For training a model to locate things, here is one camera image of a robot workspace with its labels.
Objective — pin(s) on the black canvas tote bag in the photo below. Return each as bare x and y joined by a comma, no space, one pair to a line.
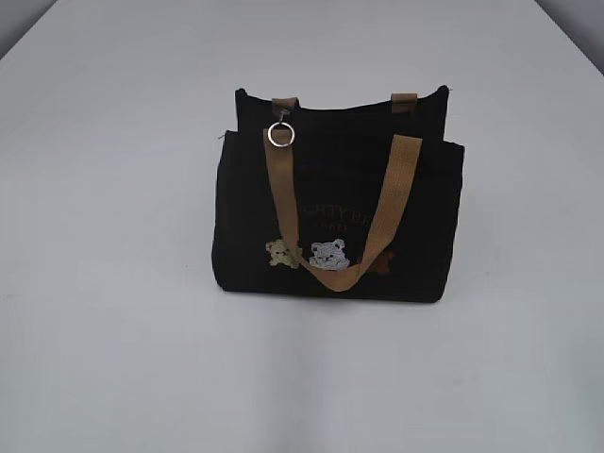
341,157

